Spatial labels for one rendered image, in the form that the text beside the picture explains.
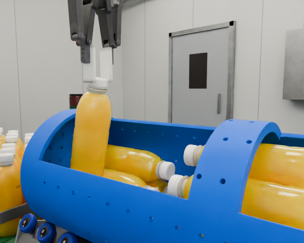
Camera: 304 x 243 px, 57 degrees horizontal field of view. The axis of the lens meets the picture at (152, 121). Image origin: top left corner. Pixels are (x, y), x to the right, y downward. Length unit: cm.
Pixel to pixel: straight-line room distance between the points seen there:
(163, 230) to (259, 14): 393
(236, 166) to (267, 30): 379
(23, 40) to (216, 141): 483
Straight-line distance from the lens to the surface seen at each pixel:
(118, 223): 46
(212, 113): 442
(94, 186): 48
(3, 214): 82
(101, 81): 56
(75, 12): 55
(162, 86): 515
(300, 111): 389
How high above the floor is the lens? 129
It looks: 7 degrees down
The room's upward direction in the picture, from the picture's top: straight up
